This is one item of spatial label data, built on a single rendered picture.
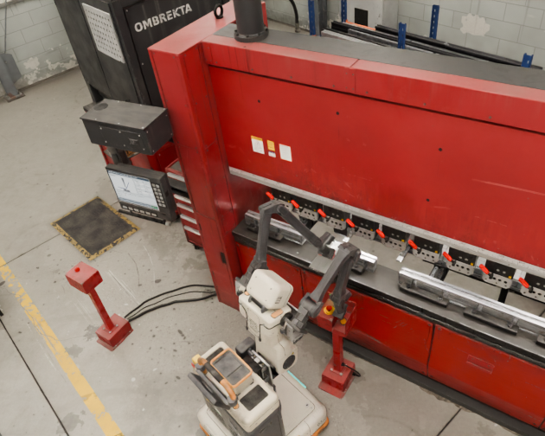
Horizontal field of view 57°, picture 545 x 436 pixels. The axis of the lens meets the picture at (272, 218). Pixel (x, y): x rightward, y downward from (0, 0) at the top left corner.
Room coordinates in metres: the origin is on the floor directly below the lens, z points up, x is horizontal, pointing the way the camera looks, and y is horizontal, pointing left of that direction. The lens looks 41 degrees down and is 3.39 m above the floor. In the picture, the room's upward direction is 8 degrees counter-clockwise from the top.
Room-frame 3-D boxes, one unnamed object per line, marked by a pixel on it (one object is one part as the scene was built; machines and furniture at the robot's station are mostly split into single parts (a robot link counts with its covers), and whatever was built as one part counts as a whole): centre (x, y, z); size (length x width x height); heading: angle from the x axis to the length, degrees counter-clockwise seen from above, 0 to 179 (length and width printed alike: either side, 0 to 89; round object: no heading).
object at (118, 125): (2.82, 0.82, 1.53); 0.51 x 0.25 x 0.85; 59
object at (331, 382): (1.96, -0.30, 0.06); 0.25 x 0.20 x 0.12; 142
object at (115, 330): (2.66, 1.46, 0.41); 0.25 x 0.20 x 0.83; 141
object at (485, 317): (1.68, -1.17, 0.89); 0.30 x 0.05 x 0.03; 51
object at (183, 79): (3.12, 0.21, 1.15); 0.85 x 0.25 x 2.30; 141
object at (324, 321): (1.98, -0.32, 0.75); 0.20 x 0.16 x 0.18; 52
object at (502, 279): (1.74, -1.18, 1.26); 0.15 x 0.09 x 0.17; 51
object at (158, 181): (2.72, 0.82, 1.42); 0.45 x 0.12 x 0.36; 59
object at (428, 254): (2.00, -0.87, 1.26); 0.15 x 0.09 x 0.17; 51
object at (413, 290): (1.94, -0.86, 0.89); 0.30 x 0.05 x 0.03; 51
